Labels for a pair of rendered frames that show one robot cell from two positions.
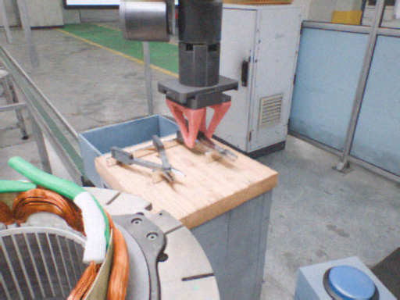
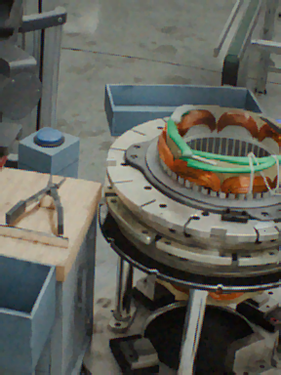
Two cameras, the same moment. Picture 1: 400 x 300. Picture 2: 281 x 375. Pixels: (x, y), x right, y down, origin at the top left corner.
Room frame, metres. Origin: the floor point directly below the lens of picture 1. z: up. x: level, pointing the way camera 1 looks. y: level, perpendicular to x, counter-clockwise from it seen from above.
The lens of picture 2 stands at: (0.96, 0.82, 1.66)
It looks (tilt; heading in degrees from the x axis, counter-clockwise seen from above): 30 degrees down; 226
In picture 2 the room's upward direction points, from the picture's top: 5 degrees clockwise
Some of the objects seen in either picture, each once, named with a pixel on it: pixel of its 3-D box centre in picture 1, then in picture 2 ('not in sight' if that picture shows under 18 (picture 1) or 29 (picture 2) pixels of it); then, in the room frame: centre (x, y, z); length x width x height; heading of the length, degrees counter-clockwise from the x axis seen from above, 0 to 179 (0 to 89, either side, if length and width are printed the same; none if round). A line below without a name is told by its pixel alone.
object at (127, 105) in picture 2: not in sight; (179, 174); (-0.01, -0.09, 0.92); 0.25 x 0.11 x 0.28; 146
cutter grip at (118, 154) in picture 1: (122, 155); (60, 221); (0.39, 0.11, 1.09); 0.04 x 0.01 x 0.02; 53
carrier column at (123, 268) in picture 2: not in sight; (125, 267); (0.22, 0.04, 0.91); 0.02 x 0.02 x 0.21
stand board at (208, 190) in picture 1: (182, 171); (13, 217); (0.41, 0.03, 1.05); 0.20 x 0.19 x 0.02; 38
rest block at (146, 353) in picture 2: not in sight; (139, 351); (0.27, 0.13, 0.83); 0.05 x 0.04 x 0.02; 69
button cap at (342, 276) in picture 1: (351, 282); (49, 136); (0.22, -0.14, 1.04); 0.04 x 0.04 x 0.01
